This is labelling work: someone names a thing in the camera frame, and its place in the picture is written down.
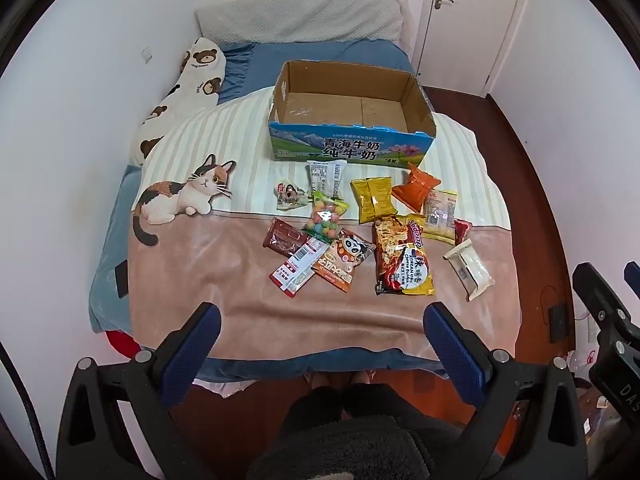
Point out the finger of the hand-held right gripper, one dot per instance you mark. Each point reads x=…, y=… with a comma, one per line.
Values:
x=602, y=300
x=633, y=275

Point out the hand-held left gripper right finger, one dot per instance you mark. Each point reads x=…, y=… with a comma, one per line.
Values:
x=452, y=345

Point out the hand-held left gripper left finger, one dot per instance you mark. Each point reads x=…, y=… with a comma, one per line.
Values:
x=197, y=340

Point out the large noodle packet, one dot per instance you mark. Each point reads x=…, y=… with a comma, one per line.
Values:
x=402, y=260

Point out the red white snack packet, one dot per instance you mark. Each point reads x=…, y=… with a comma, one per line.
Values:
x=299, y=267

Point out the orange panda snack packet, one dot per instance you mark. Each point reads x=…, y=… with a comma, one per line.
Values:
x=345, y=260

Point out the yellow snack packet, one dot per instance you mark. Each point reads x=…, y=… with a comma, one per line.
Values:
x=372, y=200

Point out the small clear snack packet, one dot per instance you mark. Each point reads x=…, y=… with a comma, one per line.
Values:
x=289, y=196

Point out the colourful candy ball bag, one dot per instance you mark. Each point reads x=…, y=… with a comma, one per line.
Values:
x=327, y=217

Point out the white grey snack packet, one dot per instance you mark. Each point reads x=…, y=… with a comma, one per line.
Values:
x=327, y=175

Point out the blue printed cardboard box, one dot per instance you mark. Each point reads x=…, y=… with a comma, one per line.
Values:
x=350, y=147

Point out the cat print blanket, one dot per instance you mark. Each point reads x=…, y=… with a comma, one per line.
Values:
x=225, y=300

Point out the black floor box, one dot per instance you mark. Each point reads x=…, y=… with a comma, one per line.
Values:
x=557, y=322

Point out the clear plastic bag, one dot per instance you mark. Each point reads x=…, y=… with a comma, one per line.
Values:
x=600, y=420

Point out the red item under bed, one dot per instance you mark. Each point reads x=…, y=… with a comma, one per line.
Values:
x=122, y=344

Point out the white cream snack packet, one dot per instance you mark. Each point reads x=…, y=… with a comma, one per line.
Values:
x=470, y=270

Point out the black fabric patch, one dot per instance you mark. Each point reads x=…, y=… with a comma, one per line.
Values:
x=122, y=279

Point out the small red snack packet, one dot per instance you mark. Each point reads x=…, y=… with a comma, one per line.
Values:
x=463, y=231

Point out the clear yellow-edged snack packet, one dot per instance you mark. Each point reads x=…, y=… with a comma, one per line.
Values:
x=440, y=215

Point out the dark red snack packet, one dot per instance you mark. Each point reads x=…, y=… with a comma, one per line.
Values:
x=282, y=236

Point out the person's dark fleece legs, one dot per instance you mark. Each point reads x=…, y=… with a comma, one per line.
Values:
x=350, y=435

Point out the bear print pillow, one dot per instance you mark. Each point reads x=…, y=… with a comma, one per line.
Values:
x=195, y=80

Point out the white door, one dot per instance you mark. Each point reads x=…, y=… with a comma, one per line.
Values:
x=475, y=15

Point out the grey pillow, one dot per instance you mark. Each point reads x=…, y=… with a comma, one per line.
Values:
x=300, y=17

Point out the white wall socket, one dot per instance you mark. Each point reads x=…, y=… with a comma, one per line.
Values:
x=147, y=55

